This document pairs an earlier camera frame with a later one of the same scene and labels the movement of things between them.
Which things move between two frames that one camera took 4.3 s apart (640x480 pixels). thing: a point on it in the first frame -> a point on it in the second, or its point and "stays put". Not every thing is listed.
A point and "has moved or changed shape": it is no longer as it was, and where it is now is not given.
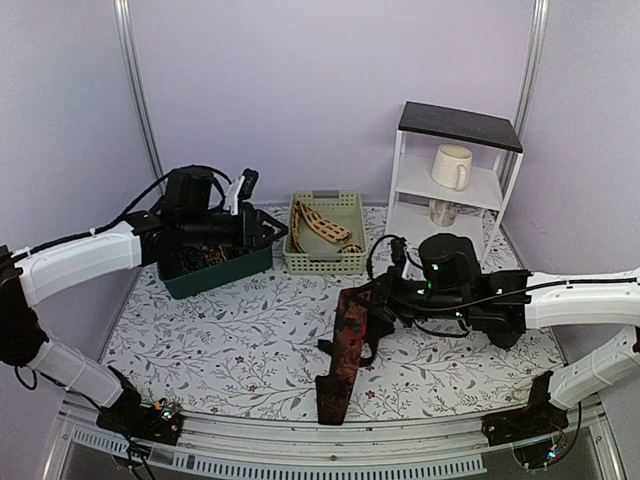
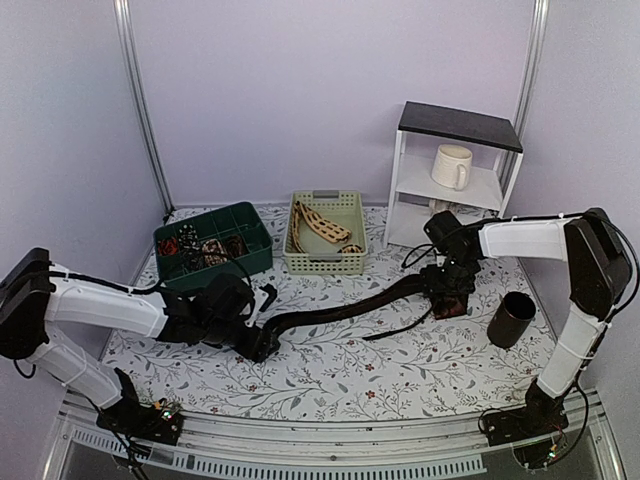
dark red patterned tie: (332, 391) has moved or changed shape
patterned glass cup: (442, 213) stays put
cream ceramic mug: (451, 166) stays put
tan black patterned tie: (322, 227) stays put
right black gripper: (384, 301) -> (433, 283)
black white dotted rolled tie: (192, 259) stays put
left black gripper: (258, 240) -> (257, 348)
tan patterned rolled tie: (214, 255) stays put
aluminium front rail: (212, 442) stays put
